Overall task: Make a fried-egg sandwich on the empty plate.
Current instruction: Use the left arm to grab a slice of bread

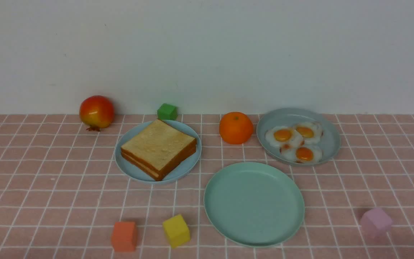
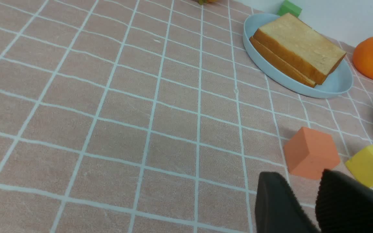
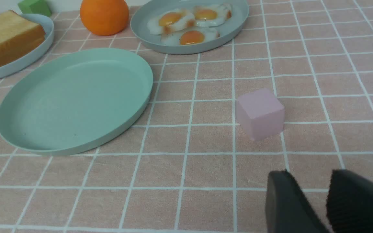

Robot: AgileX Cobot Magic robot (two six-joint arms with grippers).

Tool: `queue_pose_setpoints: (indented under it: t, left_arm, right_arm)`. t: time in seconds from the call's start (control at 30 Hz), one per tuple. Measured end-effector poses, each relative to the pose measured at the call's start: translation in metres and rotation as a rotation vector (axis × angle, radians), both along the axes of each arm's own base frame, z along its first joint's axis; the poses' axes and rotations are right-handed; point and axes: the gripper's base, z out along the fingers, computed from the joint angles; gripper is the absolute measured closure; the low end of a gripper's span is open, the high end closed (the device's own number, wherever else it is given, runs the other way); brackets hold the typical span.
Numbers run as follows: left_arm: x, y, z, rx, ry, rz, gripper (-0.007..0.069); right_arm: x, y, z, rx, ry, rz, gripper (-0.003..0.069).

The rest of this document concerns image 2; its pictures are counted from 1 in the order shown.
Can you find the light blue plate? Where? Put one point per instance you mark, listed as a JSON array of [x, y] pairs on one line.
[[338, 82]]

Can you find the yellow foam cube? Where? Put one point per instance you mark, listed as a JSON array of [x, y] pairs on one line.
[[361, 166]]

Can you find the green foam cube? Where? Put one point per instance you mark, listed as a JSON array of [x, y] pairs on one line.
[[288, 7]]

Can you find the orange foam cube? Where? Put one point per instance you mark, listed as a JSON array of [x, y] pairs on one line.
[[309, 152]]

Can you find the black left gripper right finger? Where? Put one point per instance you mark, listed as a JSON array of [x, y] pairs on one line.
[[343, 204]]

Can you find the toast slice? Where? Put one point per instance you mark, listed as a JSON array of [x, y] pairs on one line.
[[299, 45], [280, 64]]

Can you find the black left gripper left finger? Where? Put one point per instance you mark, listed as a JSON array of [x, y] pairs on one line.
[[277, 209]]

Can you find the red yellow pomegranate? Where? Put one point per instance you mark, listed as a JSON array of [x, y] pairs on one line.
[[201, 2]]

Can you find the pink checked tablecloth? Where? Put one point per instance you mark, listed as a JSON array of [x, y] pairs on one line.
[[137, 116]]

